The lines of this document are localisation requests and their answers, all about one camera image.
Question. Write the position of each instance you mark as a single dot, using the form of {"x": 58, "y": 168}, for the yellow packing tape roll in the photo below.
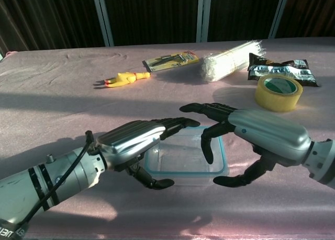
{"x": 277, "y": 98}

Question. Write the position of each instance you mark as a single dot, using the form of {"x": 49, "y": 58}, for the clear plastic container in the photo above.
{"x": 193, "y": 181}

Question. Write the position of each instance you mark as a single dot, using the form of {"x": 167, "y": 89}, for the pink foam table cover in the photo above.
{"x": 65, "y": 106}

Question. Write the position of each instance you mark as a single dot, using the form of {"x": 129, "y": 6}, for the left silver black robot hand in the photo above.
{"x": 131, "y": 140}

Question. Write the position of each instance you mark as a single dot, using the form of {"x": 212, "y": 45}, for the yellow tool blister pack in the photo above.
{"x": 170, "y": 59}

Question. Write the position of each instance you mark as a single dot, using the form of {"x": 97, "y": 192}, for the dark snack packet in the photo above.
{"x": 285, "y": 68}

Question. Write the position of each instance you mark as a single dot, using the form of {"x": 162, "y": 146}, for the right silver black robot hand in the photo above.
{"x": 269, "y": 135}

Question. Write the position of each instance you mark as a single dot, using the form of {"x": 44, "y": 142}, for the white plastic straw bundle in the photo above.
{"x": 225, "y": 63}

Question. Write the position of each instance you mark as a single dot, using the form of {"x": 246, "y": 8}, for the clear lid with blue rim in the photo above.
{"x": 183, "y": 156}

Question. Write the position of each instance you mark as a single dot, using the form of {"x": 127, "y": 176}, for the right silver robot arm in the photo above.
{"x": 323, "y": 161}

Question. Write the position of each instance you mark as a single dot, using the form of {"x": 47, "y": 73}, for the grey window frame post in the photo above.
{"x": 103, "y": 17}
{"x": 203, "y": 14}
{"x": 278, "y": 14}

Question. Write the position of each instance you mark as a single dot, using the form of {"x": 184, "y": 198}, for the yellow rubber chicken toy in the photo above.
{"x": 123, "y": 78}

